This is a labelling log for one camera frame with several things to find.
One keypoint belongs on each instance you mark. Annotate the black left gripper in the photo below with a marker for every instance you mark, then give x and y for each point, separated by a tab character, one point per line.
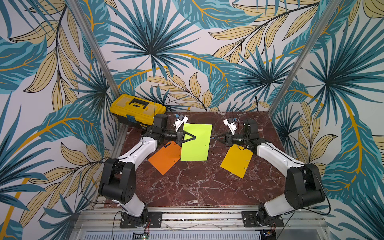
180	137

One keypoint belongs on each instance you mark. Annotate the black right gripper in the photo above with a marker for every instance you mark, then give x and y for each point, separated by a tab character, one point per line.
228	139

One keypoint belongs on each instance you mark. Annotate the yellow paper sheet stack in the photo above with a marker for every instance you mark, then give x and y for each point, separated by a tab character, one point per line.
237	161

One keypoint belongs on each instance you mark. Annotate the green paper sheet stack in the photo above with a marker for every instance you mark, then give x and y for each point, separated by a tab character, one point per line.
197	149

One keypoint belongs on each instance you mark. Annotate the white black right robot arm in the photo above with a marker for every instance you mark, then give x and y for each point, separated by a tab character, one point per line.
303	187

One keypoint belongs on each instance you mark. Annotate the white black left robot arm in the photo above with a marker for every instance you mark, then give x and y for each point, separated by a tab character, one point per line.
118	180

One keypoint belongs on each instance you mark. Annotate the orange paper sheet stack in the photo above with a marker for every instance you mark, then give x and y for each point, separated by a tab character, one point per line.
165	158

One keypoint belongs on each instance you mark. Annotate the yellow black toolbox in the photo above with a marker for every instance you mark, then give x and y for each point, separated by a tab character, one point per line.
135	111

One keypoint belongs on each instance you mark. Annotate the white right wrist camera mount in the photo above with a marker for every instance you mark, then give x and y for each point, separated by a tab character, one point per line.
231	123

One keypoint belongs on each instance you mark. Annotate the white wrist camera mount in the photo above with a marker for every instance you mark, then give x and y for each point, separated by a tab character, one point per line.
231	123
180	120

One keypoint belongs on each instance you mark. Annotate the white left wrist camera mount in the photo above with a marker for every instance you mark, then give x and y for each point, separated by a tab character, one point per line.
180	120

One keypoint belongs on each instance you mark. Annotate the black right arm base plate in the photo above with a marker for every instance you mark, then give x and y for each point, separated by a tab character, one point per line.
252	219

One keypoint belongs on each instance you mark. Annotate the aluminium front rail frame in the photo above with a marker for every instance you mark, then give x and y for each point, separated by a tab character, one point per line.
199	223

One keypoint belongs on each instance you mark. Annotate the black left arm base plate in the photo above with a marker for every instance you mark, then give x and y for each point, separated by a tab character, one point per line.
150	220

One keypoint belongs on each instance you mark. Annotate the aluminium corner post left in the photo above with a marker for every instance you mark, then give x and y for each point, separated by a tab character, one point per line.
80	16

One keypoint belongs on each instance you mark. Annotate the aluminium corner post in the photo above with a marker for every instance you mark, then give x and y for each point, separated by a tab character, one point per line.
80	16
319	28

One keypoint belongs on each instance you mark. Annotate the aluminium corner post right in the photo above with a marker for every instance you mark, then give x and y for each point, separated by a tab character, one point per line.
319	28

